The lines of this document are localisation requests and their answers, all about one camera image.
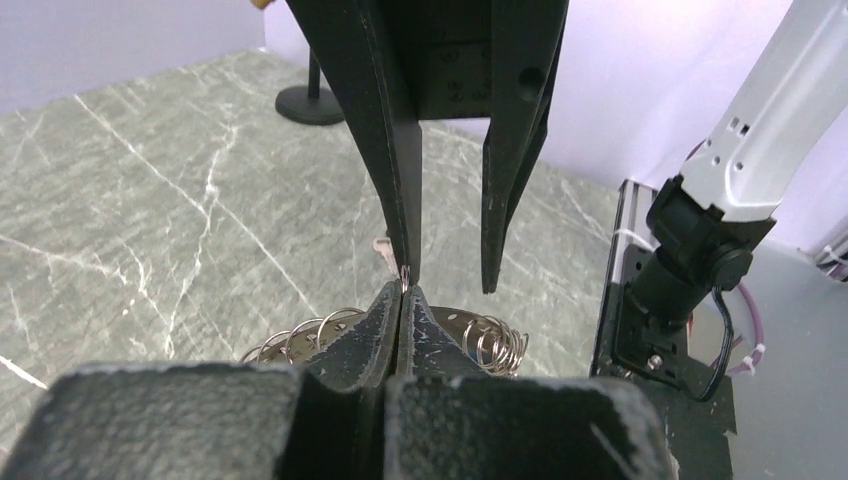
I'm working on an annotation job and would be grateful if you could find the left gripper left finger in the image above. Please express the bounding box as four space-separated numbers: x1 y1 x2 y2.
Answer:
1 281 403 479

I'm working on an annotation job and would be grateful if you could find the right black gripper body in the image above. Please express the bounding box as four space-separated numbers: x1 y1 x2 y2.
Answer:
370 1 511 121

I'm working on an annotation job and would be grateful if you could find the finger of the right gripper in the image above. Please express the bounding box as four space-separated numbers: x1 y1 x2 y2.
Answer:
289 1 422 285
481 1 569 294

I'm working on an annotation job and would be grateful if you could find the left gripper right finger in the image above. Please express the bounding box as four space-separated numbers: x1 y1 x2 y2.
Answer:
384 286 674 479

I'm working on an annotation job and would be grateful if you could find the metal disc with keyrings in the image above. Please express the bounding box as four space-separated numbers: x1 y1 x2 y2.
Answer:
240 274 529 378

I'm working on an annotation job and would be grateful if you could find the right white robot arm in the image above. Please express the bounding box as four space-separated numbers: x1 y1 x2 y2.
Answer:
289 1 847 393

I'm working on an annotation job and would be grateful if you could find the black microphone stand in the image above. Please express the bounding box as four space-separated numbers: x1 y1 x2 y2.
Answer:
274 50 345 126

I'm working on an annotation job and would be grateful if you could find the gold microphone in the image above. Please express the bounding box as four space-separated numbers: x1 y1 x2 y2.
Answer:
251 0 275 10

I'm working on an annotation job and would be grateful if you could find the black base beam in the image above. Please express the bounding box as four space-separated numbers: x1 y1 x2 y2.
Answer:
590 180 736 479

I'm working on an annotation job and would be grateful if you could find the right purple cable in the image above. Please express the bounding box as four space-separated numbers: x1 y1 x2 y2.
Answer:
682 139 767 378

